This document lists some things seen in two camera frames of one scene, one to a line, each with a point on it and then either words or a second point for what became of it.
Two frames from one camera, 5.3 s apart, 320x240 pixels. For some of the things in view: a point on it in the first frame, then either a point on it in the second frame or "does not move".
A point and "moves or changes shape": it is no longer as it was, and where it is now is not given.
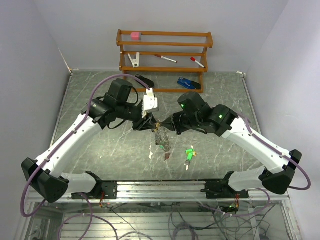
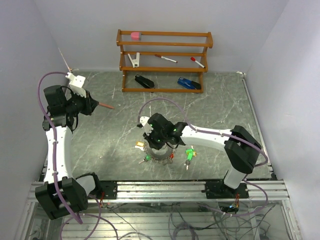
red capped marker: (193, 59) does not move
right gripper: (175, 123) → (151, 143)
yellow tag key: (157, 127) moves or changes shape
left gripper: (146, 123) → (88, 109)
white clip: (135, 62) does not move
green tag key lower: (189, 158) does not move
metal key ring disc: (162, 138) moves or changes shape
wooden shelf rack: (201, 70) does not move
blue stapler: (188, 83) does not move
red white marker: (165, 58) does not move
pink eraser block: (135, 36) does not move
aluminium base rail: (173, 192) does not move
